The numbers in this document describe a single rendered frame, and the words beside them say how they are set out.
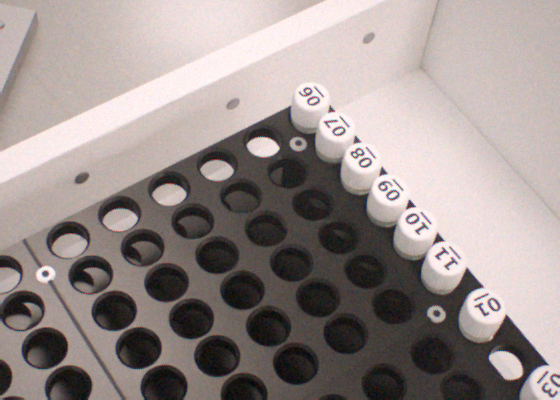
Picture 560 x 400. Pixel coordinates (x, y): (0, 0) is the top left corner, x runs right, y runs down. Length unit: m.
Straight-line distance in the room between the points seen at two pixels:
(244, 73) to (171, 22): 1.21
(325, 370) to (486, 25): 0.16
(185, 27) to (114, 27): 0.10
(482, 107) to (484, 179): 0.03
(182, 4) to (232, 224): 1.29
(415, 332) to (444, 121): 0.15
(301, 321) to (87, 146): 0.10
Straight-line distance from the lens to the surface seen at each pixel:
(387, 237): 0.34
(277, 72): 0.40
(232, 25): 1.60
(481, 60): 0.43
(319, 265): 0.33
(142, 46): 1.57
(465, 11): 0.43
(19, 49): 1.54
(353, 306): 0.33
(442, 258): 0.33
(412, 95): 0.46
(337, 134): 0.35
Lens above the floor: 1.19
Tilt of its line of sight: 57 degrees down
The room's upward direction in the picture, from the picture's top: 7 degrees clockwise
